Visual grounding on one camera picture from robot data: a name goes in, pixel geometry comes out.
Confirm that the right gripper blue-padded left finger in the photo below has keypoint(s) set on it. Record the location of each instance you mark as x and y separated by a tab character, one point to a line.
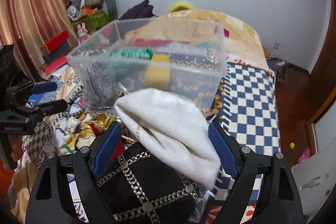
103	148

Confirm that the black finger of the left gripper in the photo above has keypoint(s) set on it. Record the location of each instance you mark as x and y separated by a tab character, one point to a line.
53	107

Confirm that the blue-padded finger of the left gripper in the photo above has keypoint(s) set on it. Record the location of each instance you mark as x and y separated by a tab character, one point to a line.
39	90

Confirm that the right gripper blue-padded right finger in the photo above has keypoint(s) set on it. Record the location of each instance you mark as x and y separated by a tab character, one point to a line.
227	149

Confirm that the black bag with chain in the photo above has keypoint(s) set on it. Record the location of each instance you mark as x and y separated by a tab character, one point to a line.
139	188

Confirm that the white fluffy cloth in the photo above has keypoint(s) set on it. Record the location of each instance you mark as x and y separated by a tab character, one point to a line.
174	130

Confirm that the yellow sponge cloth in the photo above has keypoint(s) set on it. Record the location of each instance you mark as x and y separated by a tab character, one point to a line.
158	74

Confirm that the red box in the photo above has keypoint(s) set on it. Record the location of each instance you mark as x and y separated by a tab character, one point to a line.
50	45

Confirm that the patterned patchwork bedspread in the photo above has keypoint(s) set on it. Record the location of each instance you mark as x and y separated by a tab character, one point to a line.
245	103

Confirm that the small yellow ball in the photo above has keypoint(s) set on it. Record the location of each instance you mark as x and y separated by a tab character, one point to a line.
291	145

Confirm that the pink bunny figurine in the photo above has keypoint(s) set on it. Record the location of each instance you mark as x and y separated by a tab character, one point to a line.
82	33

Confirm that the striped pink curtain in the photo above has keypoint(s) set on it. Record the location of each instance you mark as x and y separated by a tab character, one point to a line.
28	24

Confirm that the green gift box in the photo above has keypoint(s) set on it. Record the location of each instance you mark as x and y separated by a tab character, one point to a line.
93	22

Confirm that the clear plastic storage bin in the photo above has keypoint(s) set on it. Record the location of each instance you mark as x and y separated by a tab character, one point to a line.
197	52

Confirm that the grey plush dinosaur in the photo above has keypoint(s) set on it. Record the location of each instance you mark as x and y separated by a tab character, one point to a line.
108	6

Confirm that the beige patterned folded blanket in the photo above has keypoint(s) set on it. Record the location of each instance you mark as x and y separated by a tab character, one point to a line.
243	44

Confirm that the dark purple clothes pile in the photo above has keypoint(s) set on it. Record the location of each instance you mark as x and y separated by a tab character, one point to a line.
139	11

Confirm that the yellow curved pillow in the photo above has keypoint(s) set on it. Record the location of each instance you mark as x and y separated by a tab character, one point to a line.
180	6

